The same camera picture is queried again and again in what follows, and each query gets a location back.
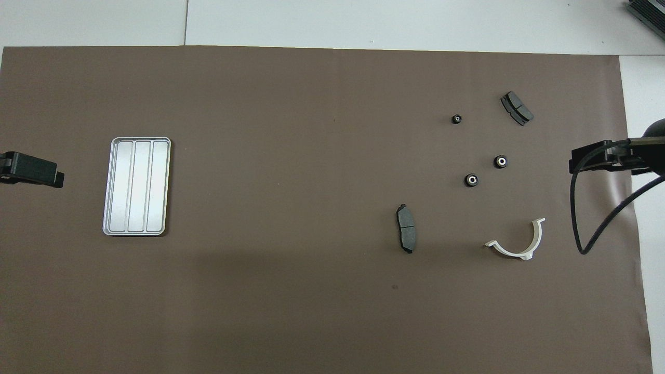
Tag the brown table mat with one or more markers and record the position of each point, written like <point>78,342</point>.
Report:
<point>311,130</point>

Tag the black finned device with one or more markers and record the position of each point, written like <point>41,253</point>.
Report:
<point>649,14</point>

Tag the small black bearing gear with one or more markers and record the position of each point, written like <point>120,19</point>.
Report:
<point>456,119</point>

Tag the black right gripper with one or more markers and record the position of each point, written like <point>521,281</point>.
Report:
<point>639,151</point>

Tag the long dark brake pad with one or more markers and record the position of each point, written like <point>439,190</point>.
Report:
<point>406,228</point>

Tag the silver ribbed metal tray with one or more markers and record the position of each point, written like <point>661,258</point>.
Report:
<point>136,187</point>

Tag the small black nut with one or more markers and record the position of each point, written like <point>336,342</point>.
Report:
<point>501,161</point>

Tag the large black bearing gear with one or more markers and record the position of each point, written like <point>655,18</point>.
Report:
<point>471,180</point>

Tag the short dark brake pad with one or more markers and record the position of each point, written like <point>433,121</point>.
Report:
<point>517,107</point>

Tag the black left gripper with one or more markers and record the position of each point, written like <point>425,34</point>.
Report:
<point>5,167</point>

